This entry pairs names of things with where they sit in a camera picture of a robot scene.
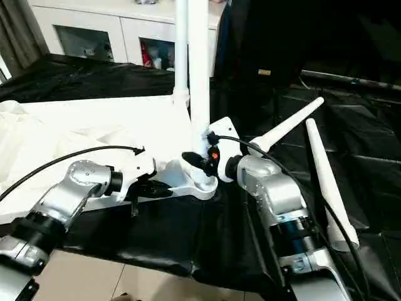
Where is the black work mat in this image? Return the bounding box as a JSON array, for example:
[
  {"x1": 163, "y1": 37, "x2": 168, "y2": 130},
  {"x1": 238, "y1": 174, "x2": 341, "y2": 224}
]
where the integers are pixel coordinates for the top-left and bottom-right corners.
[{"x1": 0, "y1": 53, "x2": 401, "y2": 301}]

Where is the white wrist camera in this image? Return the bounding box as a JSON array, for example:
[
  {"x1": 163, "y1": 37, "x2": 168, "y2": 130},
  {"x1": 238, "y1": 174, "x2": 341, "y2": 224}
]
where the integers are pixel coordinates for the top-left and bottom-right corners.
[
  {"x1": 208, "y1": 117, "x2": 246, "y2": 184},
  {"x1": 114, "y1": 150, "x2": 159, "y2": 203}
]

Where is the white plastic table leg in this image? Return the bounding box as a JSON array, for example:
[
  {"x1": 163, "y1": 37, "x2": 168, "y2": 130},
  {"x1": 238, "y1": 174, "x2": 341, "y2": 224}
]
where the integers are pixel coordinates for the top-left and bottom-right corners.
[
  {"x1": 172, "y1": 0, "x2": 191, "y2": 107},
  {"x1": 187, "y1": 0, "x2": 212, "y2": 157},
  {"x1": 248, "y1": 97, "x2": 325, "y2": 155},
  {"x1": 305, "y1": 118, "x2": 361, "y2": 253}
]

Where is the white glass-door cabinet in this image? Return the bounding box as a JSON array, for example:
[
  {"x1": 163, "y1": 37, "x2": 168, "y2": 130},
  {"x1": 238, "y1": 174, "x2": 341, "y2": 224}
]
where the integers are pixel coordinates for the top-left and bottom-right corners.
[{"x1": 28, "y1": 0, "x2": 226, "y2": 77}]

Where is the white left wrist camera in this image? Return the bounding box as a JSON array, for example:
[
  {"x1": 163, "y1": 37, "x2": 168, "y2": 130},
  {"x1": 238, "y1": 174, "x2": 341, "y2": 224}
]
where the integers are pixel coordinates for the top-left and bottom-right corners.
[{"x1": 114, "y1": 150, "x2": 159, "y2": 203}]

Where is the grey curtain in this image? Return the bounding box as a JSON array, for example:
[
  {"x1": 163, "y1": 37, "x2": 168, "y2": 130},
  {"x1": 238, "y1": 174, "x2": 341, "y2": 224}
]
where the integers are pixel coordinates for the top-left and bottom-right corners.
[{"x1": 0, "y1": 0, "x2": 51, "y2": 79}]

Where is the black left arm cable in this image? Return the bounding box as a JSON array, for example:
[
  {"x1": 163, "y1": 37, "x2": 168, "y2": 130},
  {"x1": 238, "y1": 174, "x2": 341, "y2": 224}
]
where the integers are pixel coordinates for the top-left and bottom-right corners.
[{"x1": 0, "y1": 145, "x2": 146, "y2": 203}]

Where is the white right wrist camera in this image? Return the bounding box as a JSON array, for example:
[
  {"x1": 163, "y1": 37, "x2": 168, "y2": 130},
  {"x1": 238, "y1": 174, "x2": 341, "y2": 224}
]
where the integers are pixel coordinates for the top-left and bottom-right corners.
[{"x1": 208, "y1": 117, "x2": 246, "y2": 184}]

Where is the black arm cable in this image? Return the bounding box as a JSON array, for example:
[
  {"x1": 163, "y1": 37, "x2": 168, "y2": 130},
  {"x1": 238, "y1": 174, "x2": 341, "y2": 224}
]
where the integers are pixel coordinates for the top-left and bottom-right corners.
[
  {"x1": 210, "y1": 133, "x2": 370, "y2": 301},
  {"x1": 0, "y1": 145, "x2": 146, "y2": 203}
]

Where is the black backdrop cloth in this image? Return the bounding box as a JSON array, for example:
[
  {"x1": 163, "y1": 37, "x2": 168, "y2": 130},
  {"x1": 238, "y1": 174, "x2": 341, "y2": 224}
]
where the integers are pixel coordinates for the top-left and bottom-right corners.
[{"x1": 216, "y1": 0, "x2": 401, "y2": 85}]

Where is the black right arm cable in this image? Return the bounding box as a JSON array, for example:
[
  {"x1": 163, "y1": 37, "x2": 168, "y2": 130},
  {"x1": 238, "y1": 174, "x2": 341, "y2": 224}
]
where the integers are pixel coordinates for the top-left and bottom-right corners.
[{"x1": 210, "y1": 133, "x2": 370, "y2": 301}]

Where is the white plastic table top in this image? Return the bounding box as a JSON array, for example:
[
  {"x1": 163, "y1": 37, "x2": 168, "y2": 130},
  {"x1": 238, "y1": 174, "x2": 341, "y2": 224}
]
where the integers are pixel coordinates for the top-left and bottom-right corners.
[{"x1": 0, "y1": 94, "x2": 220, "y2": 225}]

